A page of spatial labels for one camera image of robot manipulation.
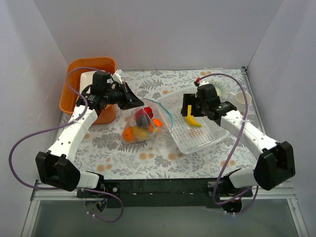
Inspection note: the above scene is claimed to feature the white plastic basket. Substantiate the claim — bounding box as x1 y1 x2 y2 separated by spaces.
157 86 229 154

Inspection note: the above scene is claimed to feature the white rectangular plate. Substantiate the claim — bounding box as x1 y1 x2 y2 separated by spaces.
79 71 96 93

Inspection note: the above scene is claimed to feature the orange tangerine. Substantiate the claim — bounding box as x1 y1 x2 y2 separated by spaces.
152 118 163 132
122 127 135 143

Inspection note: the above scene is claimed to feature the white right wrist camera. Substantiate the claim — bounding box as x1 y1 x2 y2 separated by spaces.
194 78 210 87

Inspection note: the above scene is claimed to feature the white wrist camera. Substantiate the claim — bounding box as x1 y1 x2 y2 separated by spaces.
194 78 210 87
112 69 123 84

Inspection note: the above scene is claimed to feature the yellow lemon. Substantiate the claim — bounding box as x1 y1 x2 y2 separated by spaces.
132 126 149 142

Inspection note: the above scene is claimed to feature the yellow banana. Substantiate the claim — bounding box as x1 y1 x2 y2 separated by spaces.
185 105 202 127

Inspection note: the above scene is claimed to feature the orange plastic tub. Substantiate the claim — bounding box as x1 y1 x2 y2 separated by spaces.
59 57 117 115

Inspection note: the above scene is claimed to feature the small patterned bowl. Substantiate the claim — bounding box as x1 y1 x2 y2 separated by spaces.
212 81 226 96

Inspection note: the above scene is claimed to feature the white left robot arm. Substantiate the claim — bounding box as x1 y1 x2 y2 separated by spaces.
36 68 144 198

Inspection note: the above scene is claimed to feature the white mug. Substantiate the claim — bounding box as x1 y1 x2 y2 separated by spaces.
229 91 252 104

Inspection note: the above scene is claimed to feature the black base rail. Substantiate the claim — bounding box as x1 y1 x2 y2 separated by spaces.
76 176 255 209

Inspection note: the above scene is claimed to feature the floral table mat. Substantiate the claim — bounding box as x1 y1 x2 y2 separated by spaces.
74 69 257 179

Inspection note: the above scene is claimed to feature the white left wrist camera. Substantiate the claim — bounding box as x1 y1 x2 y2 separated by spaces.
112 69 123 84

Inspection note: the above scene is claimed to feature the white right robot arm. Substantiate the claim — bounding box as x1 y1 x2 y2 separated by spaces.
181 84 295 196

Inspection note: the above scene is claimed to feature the red bell pepper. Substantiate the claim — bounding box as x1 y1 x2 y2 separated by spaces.
134 107 154 119

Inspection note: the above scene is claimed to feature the clear zip top bag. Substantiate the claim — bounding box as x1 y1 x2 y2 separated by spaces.
121 98 174 144

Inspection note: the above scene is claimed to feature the dark brown avocado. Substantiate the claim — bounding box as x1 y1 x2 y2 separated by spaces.
136 115 151 129

